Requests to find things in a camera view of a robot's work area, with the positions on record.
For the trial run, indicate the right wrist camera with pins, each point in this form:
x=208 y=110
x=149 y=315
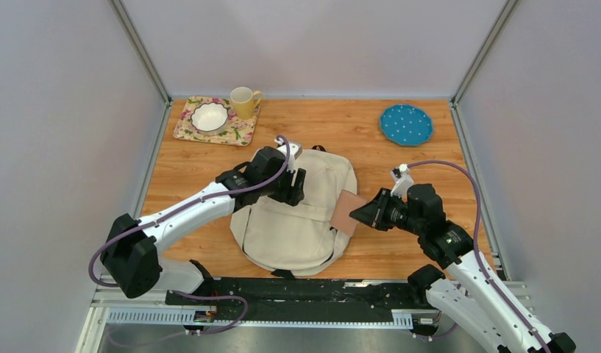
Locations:
x=402 y=180

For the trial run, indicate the brown small notebook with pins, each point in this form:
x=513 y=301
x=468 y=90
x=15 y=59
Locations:
x=341 y=219

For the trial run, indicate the yellow ceramic mug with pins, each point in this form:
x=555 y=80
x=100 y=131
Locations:
x=244 y=101

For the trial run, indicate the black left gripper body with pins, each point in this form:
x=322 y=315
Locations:
x=282 y=190

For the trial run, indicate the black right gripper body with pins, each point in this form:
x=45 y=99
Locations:
x=390 y=214

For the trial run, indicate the blue polka dot plate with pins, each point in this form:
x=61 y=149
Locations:
x=406 y=125

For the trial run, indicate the cream canvas backpack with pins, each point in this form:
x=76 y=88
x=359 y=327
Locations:
x=300 y=239

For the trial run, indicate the floral square tray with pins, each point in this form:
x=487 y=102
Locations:
x=238 y=132

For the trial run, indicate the white scalloped bowl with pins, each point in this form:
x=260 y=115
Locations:
x=210 y=118

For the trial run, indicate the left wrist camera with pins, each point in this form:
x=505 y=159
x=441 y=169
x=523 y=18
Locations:
x=291 y=151

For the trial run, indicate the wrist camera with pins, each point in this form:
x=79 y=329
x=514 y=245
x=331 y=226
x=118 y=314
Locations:
x=402 y=180
x=291 y=151

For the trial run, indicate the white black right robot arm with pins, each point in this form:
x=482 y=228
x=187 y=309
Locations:
x=461 y=284

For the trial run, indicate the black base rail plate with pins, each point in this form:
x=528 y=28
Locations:
x=306 y=300

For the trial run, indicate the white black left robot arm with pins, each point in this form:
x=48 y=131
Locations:
x=133 y=251

